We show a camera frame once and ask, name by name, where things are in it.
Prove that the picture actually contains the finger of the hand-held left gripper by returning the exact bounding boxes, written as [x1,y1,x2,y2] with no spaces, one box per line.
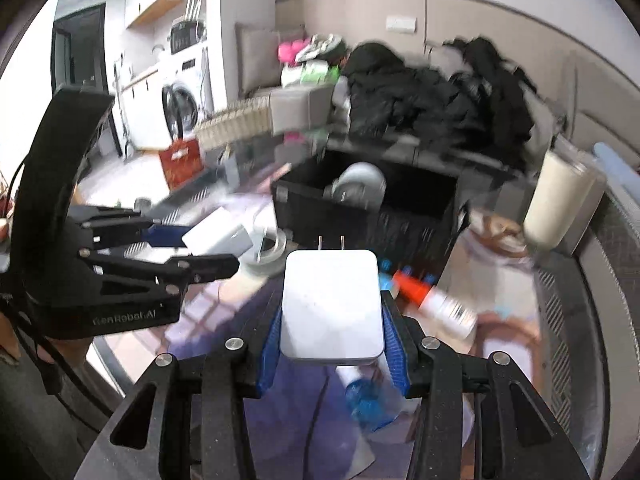
[70,206,193,252]
[75,249,240,301]

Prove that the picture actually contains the clear blue plastic bottle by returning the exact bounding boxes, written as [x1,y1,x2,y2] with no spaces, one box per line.
[336,364,405,433]

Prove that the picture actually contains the white washing machine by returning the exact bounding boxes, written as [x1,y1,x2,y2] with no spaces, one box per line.
[159,48,213,147]

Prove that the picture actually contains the white bottle with orange cap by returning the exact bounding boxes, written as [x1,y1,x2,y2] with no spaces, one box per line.
[393,270,479,339]

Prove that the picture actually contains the clear tape roll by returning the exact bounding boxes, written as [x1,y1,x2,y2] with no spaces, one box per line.
[242,227,288,274]

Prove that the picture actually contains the pink cloth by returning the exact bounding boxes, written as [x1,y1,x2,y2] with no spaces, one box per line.
[278,39,309,67]

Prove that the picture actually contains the white charger block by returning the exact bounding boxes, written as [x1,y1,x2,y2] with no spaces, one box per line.
[181,208,254,257]

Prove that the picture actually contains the grey bowl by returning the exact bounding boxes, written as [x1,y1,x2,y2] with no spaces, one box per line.
[324,162,387,209]

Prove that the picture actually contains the white and green bag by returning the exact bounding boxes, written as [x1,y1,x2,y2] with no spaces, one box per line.
[281,60,343,88]

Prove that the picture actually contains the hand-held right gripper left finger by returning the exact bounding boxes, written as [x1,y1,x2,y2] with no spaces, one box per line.
[74,304,287,480]

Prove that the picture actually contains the beige cushion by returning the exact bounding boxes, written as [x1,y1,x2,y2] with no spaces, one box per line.
[235,23,307,97]

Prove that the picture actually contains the black storage box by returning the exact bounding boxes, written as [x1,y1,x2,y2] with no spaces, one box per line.
[271,152,459,276]

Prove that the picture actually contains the tall cream tumbler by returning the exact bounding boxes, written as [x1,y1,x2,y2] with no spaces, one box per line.
[522,136,601,253]

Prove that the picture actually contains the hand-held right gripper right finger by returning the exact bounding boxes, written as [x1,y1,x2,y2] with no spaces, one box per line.
[380,290,593,480]

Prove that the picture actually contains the dark doorway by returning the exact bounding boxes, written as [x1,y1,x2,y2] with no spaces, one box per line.
[52,3,107,97]

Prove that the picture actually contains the grey box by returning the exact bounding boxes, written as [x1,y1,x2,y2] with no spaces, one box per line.
[268,83,335,136]

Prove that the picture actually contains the pile of black clothes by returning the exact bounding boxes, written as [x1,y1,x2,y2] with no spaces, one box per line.
[340,36,537,173]

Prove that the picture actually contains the cream ribbed cloth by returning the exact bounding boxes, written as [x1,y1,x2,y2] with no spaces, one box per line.
[194,98,273,151]

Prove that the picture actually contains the red paper bag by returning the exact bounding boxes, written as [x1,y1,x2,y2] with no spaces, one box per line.
[159,137,207,192]

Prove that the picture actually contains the white power adapter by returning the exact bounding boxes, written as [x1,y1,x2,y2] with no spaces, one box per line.
[279,236,387,365]

